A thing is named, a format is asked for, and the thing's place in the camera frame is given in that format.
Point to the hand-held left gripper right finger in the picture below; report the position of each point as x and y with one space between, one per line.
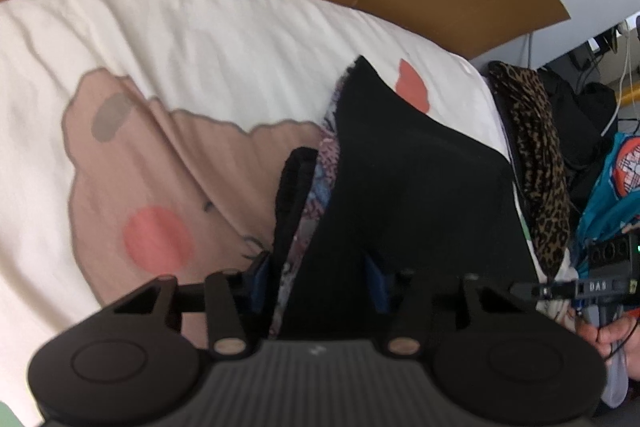
376 284

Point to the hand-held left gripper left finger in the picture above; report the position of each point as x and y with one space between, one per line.
260 284

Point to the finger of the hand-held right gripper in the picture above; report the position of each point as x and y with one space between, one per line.
545 291

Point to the black shorts teddy print lining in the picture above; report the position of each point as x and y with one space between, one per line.
410 187

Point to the person's right hand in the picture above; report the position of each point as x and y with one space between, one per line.
620 339

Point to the leopard print cloth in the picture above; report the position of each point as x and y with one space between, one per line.
540 167

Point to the black bag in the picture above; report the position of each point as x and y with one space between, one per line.
585 127

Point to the cream bear print blanket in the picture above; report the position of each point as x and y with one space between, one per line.
175 82

